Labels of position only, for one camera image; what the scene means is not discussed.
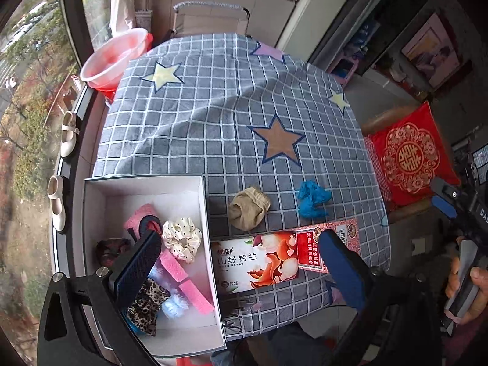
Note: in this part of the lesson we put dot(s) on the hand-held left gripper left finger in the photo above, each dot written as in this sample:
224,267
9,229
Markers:
141,263

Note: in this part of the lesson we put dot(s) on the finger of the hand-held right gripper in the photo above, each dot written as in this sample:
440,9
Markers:
442,206

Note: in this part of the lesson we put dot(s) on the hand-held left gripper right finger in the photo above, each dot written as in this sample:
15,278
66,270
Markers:
339,270

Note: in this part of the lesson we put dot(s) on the dark red scrunchie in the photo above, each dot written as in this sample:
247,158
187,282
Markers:
112,247

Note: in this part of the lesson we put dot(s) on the leopard print scrunchie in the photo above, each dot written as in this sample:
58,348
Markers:
150,301

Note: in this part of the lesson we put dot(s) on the black scrunchie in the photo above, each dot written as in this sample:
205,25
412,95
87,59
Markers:
148,223

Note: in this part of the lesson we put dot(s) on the white polka dot scrunchie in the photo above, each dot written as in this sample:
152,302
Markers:
183,236

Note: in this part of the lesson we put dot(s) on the light blue fluffy pompom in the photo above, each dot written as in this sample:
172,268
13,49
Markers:
176,305

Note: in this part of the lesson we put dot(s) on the white cardboard box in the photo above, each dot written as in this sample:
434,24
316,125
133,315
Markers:
152,194

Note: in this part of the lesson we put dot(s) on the blue scrunchie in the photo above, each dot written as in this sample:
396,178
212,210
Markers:
310,198

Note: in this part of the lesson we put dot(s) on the beige sock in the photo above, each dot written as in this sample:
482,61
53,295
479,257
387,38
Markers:
247,207

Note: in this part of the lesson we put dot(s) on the person's right hand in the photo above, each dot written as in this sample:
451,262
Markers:
481,293

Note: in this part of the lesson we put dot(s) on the red printed packet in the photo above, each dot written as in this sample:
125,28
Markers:
308,247

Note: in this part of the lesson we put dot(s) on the red embroidered cushion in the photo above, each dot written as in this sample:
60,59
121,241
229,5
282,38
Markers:
411,160

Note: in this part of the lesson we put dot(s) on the red checked cushion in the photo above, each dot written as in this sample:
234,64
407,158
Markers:
375,167

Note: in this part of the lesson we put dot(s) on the floral printed tissue box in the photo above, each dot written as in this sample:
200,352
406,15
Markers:
244,263

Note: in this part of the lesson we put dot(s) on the white shoe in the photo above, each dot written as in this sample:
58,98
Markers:
69,133
56,206

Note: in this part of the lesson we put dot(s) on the framed picture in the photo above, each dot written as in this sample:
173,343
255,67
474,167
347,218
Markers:
434,53

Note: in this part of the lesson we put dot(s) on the grey checked star tablecloth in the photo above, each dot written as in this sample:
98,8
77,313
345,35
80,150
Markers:
213,114

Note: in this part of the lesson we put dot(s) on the pink plastic stool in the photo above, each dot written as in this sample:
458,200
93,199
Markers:
343,63

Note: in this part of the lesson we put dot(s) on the pink plastic basin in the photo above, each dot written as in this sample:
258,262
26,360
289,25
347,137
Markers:
114,57

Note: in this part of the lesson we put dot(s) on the white wall socket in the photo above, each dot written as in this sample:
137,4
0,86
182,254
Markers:
418,244

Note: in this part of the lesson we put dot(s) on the grey padded chair frame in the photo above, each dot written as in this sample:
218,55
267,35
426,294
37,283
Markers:
209,5

